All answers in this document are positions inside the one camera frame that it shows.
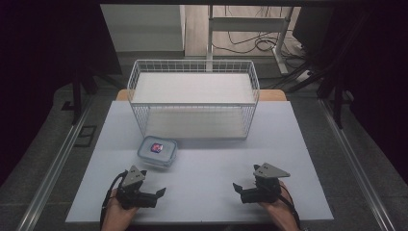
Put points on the person's left hand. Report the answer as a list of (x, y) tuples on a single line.
[(115, 216)]

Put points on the light wooden table board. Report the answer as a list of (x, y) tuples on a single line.
[(272, 95)]

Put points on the clear plastic food container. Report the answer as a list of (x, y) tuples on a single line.
[(158, 155)]

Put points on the person's right hand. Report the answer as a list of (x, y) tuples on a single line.
[(284, 211)]

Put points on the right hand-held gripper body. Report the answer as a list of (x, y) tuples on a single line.
[(267, 187)]

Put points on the black metal stand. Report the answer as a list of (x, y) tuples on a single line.
[(77, 96), (336, 96)]

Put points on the silver metal floor rail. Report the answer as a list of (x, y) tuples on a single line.
[(48, 179), (352, 160)]

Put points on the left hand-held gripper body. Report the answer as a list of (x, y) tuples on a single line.
[(133, 178)]

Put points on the white metal desk frame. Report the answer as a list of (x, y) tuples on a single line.
[(247, 24)]

